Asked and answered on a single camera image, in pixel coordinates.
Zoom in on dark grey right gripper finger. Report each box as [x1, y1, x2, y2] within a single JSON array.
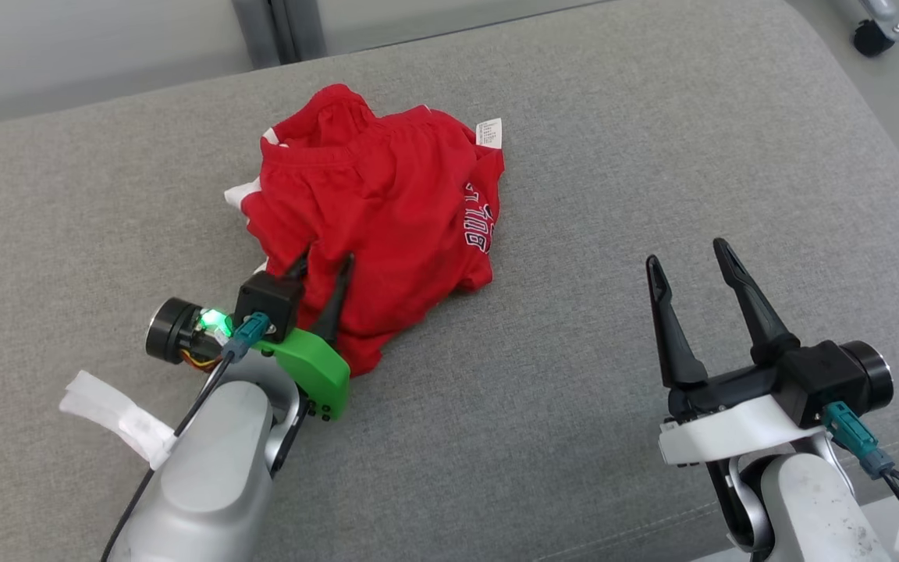
[[712, 237, 801, 367], [646, 254, 710, 390]]

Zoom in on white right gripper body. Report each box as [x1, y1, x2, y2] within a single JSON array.
[[659, 341, 895, 468]]

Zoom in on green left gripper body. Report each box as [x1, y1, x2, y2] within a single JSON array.
[[145, 297, 351, 422]]

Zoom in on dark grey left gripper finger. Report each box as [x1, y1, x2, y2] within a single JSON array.
[[282, 248, 314, 283], [312, 253, 356, 345]]

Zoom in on red jersey with white sleeves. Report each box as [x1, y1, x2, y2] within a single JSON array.
[[223, 109, 506, 378]]

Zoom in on white tape tag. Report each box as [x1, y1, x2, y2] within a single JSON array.
[[59, 370, 179, 471]]

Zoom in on black left cable teal connector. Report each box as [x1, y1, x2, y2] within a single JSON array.
[[102, 311, 272, 562]]

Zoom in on black cable teal connector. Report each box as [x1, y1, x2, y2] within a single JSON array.
[[102, 311, 272, 562], [823, 401, 899, 562]]

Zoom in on black right cable teal connector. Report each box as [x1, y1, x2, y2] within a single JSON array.
[[823, 401, 899, 562]]

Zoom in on grey metal partition post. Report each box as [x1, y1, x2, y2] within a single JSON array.
[[231, 0, 327, 69]]

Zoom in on caster wheel with grey bracket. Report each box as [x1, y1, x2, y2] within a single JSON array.
[[834, 0, 899, 58]]

